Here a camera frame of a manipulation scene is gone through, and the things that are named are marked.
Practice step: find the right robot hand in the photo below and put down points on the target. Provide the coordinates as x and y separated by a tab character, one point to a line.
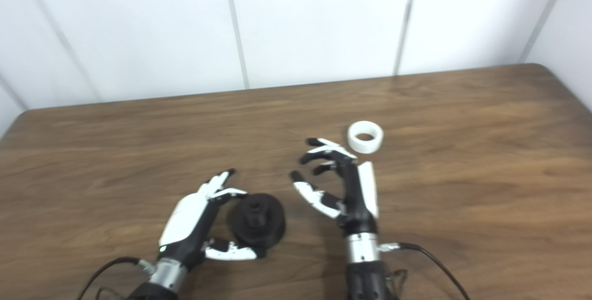
354	198

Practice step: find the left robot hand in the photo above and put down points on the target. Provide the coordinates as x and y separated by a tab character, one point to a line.
187	226

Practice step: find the round black part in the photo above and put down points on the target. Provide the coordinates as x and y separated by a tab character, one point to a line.
259	223

